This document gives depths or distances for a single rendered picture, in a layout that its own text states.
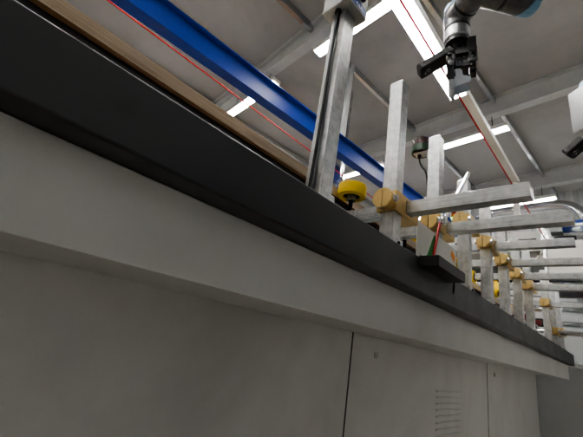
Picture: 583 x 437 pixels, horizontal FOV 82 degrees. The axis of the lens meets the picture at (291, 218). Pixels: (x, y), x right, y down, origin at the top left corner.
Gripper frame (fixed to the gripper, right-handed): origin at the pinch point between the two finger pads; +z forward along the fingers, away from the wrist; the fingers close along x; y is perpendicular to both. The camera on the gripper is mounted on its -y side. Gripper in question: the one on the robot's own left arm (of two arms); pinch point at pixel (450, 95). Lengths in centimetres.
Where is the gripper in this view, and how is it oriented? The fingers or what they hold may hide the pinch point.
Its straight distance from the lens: 114.3
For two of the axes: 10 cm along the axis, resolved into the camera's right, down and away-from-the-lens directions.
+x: 4.0, 3.7, 8.4
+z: -1.5, 9.3, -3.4
